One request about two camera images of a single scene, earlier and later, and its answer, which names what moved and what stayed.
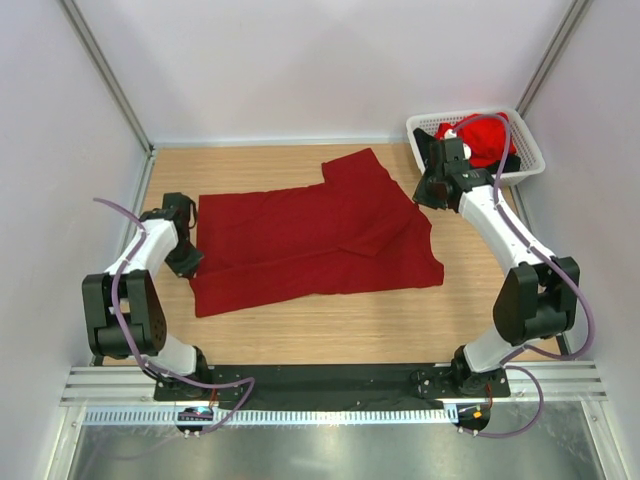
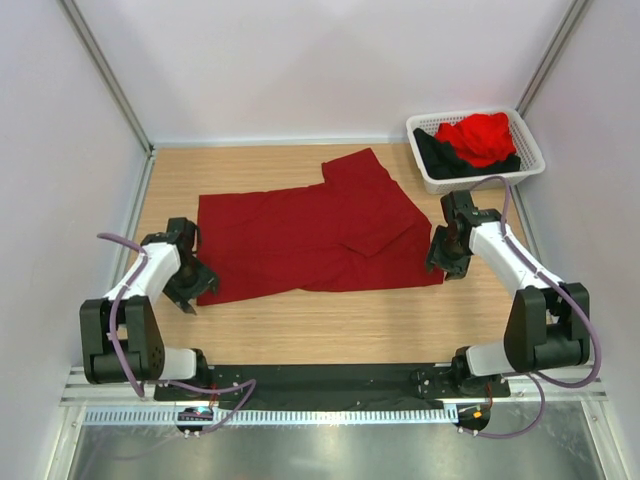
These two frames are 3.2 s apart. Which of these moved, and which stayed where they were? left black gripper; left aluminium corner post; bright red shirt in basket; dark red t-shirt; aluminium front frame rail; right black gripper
Moved: right black gripper; left black gripper
Stayed: dark red t-shirt; bright red shirt in basket; left aluminium corner post; aluminium front frame rail
